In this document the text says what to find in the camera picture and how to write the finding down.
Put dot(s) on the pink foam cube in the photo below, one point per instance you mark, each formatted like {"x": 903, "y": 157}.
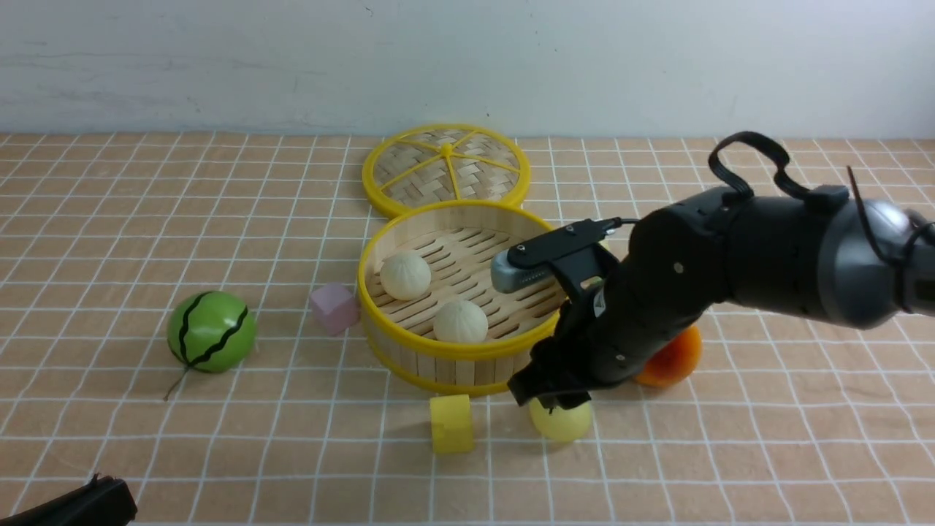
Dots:
{"x": 334, "y": 307}

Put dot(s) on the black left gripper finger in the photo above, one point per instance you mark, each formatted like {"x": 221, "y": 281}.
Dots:
{"x": 104, "y": 500}

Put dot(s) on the green toy watermelon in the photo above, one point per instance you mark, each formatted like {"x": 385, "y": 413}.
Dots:
{"x": 210, "y": 332}

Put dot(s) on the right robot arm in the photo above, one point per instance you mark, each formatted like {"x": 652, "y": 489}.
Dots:
{"x": 827, "y": 257}

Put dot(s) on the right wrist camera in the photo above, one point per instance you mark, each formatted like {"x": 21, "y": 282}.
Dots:
{"x": 572, "y": 255}

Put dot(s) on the bamboo steamer tray yellow rim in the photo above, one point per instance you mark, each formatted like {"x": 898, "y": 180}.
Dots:
{"x": 459, "y": 240}

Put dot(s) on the white bun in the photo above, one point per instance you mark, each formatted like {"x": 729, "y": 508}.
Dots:
{"x": 460, "y": 321}
{"x": 405, "y": 275}

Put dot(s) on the woven bamboo steamer lid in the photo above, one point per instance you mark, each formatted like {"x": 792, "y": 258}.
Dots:
{"x": 444, "y": 162}

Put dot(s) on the yellow foam cube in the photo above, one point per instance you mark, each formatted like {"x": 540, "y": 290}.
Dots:
{"x": 451, "y": 424}

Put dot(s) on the yellow bun front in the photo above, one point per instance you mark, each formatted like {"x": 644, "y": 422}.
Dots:
{"x": 561, "y": 425}

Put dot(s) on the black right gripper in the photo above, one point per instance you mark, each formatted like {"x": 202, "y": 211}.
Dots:
{"x": 672, "y": 273}

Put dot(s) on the orange toy pear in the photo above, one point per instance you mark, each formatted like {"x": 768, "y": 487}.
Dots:
{"x": 673, "y": 363}

